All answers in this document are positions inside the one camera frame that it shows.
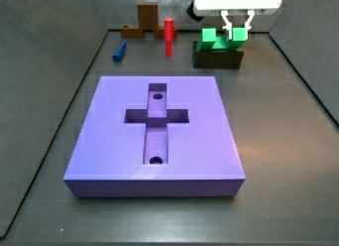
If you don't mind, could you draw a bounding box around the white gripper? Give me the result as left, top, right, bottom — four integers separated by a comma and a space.
194, 0, 282, 40

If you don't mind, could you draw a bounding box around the green U-shaped block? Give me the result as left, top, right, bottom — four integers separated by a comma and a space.
197, 28, 249, 52

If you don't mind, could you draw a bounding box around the purple board with cross slot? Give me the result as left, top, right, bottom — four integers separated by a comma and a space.
65, 76, 246, 197

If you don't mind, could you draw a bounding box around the red peg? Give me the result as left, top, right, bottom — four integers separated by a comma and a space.
165, 18, 174, 58

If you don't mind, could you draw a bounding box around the brown T-shaped block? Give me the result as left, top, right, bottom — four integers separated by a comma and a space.
121, 2, 177, 40

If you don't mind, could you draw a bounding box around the blue peg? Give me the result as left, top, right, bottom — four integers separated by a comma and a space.
113, 40, 126, 62

